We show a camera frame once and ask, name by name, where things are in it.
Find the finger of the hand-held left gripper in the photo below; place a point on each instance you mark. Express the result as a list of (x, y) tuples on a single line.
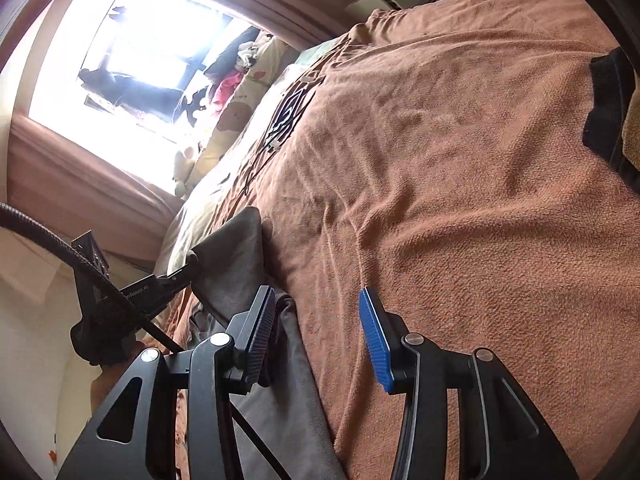
[(175, 280)]

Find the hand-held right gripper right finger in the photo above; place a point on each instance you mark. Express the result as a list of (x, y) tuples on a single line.
[(375, 340)]

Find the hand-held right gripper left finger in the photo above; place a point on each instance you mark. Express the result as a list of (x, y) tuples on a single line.
[(262, 330)]

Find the grey t-shirt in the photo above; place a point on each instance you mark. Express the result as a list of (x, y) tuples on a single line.
[(290, 410)]

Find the pile of clothes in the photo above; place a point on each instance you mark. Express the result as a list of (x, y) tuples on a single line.
[(230, 85)]

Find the pale green pillow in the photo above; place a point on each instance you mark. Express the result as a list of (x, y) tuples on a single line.
[(210, 210)]

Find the cream plush toy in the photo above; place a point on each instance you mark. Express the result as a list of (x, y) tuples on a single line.
[(184, 170)]

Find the cream padded headboard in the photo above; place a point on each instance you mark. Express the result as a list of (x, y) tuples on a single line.
[(35, 360)]

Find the brown blanket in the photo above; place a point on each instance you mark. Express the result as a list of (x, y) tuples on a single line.
[(450, 185)]

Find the printed window seat cushion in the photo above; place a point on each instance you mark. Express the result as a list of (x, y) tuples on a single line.
[(235, 115)]

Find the black and white plush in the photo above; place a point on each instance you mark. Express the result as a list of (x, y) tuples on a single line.
[(192, 105)]

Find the black patterned item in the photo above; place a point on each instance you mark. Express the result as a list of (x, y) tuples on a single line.
[(290, 110)]

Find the tan garment with black trim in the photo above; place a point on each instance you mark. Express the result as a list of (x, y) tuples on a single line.
[(607, 110)]

